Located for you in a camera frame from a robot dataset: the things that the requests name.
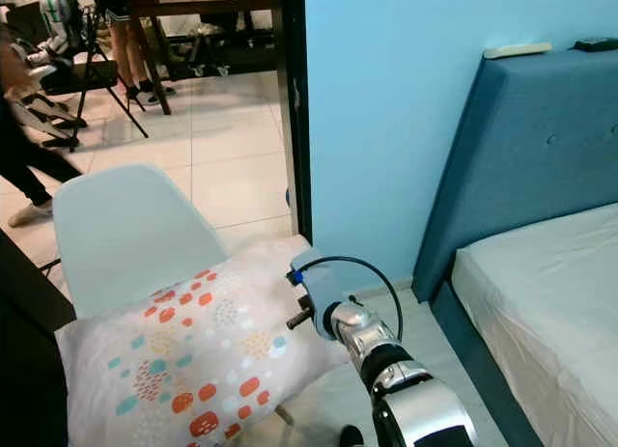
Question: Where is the white pillow with coloured dots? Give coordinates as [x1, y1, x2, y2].
[55, 237, 351, 447]

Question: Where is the white plastic shell chair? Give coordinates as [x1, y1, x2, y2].
[53, 164, 229, 321]

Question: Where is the black robot foot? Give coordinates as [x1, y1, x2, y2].
[338, 425, 364, 447]

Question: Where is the white mattress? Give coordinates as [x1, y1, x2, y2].
[449, 201, 618, 447]

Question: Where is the person in black trousers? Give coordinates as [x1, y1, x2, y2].
[0, 43, 84, 229]

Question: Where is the black tripod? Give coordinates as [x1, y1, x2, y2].
[56, 5, 152, 151]

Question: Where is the person in black shorts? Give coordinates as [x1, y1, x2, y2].
[90, 0, 177, 107]

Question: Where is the dark wooden table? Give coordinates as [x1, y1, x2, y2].
[126, 0, 277, 116]

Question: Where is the white remote control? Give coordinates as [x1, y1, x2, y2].
[484, 42, 554, 60]

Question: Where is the white and green humanoid robot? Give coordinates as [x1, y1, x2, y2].
[21, 0, 86, 70]

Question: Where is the flat black device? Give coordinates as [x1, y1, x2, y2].
[571, 37, 618, 53]

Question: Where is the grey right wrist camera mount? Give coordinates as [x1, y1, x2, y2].
[288, 249, 345, 328]

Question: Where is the dark door frame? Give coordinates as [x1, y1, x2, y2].
[269, 0, 314, 244]

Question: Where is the blue upholstered bed frame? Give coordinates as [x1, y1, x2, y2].
[409, 47, 618, 447]

